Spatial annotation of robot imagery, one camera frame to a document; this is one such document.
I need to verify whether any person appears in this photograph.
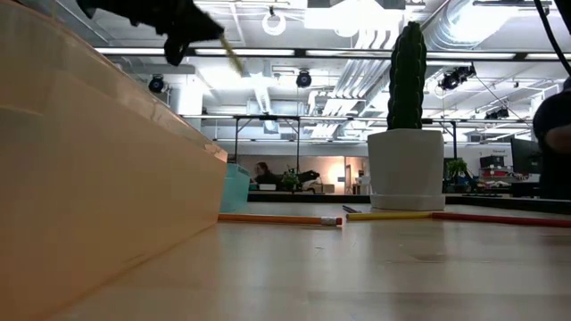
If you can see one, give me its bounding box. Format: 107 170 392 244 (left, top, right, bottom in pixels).
532 76 571 201
252 160 281 185

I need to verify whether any black aluminium table frame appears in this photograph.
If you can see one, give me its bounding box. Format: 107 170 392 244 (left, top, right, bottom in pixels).
247 190 571 216

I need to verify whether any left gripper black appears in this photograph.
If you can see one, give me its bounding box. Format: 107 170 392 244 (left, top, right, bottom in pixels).
128 0 227 67

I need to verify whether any red pencil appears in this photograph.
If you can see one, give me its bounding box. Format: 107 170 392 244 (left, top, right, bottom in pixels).
430 211 571 229

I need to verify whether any orange pencil with eraser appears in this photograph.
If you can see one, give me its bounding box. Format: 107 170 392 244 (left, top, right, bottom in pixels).
217 212 343 227

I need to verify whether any black ceiling camera cluster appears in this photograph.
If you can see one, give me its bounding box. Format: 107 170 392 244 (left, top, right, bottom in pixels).
437 64 477 92

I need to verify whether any white plant pot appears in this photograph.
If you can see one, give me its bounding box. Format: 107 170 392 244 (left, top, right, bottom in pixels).
367 128 446 212

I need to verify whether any black computer monitor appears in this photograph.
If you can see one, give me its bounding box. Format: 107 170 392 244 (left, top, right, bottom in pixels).
510 137 542 175

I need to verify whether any yellow pencil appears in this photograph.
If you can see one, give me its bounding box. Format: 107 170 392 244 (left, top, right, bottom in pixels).
346 210 434 222

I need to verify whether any long linear ceiling light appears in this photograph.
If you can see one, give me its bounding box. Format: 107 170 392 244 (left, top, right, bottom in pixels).
93 46 571 62

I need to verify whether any orange translucent plastic tray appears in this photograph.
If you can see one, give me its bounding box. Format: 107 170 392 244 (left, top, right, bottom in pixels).
0 0 228 321

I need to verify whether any green potted plant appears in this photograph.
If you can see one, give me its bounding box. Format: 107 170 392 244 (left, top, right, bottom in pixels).
445 158 468 185

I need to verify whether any silver ventilation duct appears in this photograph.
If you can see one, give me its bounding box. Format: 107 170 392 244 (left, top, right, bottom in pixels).
423 0 521 51

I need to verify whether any dark green cactus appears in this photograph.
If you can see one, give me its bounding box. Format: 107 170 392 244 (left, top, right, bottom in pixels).
386 21 428 131

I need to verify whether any black office desk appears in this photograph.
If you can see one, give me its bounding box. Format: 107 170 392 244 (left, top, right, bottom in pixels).
510 181 541 200

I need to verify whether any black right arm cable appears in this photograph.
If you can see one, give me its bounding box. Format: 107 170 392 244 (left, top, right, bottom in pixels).
533 0 571 77

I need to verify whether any distant black frame stand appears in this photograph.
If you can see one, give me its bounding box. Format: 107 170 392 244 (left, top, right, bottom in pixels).
233 114 302 179

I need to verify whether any yellow pen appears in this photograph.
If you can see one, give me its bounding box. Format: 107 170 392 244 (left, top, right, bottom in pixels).
218 33 245 77

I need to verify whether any small green plant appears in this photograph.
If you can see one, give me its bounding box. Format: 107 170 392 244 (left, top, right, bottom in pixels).
281 171 301 193

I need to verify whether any green translucent plastic tray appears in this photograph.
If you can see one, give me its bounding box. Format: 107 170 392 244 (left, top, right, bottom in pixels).
219 162 252 214

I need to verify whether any white ring lamp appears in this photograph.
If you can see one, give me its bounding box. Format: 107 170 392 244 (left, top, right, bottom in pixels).
261 11 287 37

